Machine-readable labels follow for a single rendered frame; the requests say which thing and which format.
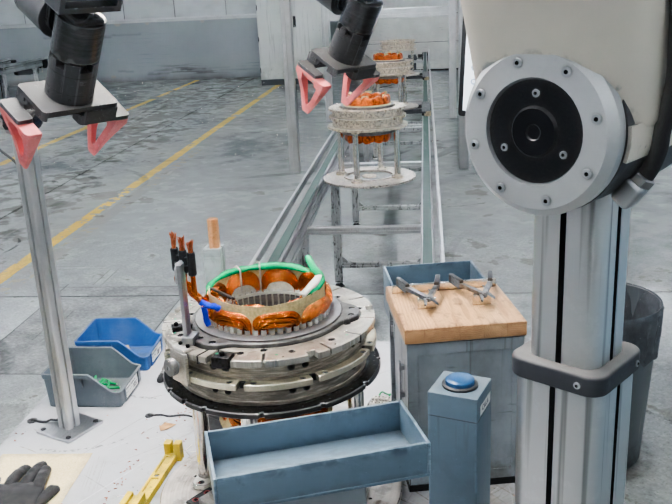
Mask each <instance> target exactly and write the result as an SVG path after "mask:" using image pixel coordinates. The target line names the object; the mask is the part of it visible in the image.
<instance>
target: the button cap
mask: <svg viewBox="0 0 672 504"><path fill-rule="evenodd" d="M445 384H446V385H447V386H449V387H451V388H455V389H466V388H470V387H472V386H474V385H475V378H474V377H473V376H472V375H471V374H469V373H465V372H454V373H451V374H449V375H447V376H446V378H445Z"/></svg>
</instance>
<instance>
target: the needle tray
mask: <svg viewBox="0 0 672 504"><path fill-rule="evenodd" d="M204 436H205V445H206V455H207V464H208V470H209V475H210V481H211V487H212V492H213V498H214V504H367V494H366V488H367V487H372V486H378V485H383V484H389V483H394V482H400V481H406V480H411V479H417V478H422V477H428V476H431V443H430V441H429V440H428V438H427V437H426V435H425V434H424V433H423V431H422V430H421V428H420V427H419V425H418V424H417V422H416V421H415V419H414V418H413V416H412V415H411V414H410V412H409V411H408V409H407V408H406V406H405V405H404V403H403V402H402V401H401V400H400V401H394V402H388V403H381V404H375V405H369V406H362V407H356V408H350V409H343V410H337V411H331V412H324V413H318V414H312V415H305V416H299V417H293V418H286V419H280V420H274V421H267V422H261V423H255V424H248V425H242V426H236V427H229V428H223V429H217V430H210V431H204Z"/></svg>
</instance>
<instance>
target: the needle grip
mask: <svg viewBox="0 0 672 504"><path fill-rule="evenodd" d="M207 227H208V237H209V247H210V249H218V248H219V247H221V246H220V235H219V224H218V218H216V217H211V218H208V219H207Z"/></svg>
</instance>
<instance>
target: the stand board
mask: <svg viewBox="0 0 672 504"><path fill-rule="evenodd" d="M489 292H490V293H492V294H493V295H494V296H495V299H494V298H492V297H491V304H486V305H472V294H475V293H472V292H470V291H468V290H466V289H454V290H440V291H437V292H436V293H435V295H434V296H433V297H436V301H437V302H438V303H439V305H437V304H436V308H433V309H420V310H418V309H417V298H419V297H417V296H415V295H413V294H411V293H399V294H392V286H387V287H386V300H387V302H388V304H389V307H390V309H391V312H392V314H393V317H394V319H395V321H396V324H397V326H398V329H399V331H400V334H401V336H402V338H403V341H404V343H405V345H408V344H421V343H434V342H446V341H459V340H472V339H485V338H498V337H510V336H523V335H527V321H526V320H525V318H524V317H523V316H522V315H521V313H520V312H519V311H518V310H517V308H516V307H515V306H514V305H513V304H512V302H511V301H510V300H509V299H508V297H507V296H506V295H505V294H504V292H503V291H502V290H501V289H500V287H499V286H498V285H497V284H496V286H494V287H491V288H490V290H489Z"/></svg>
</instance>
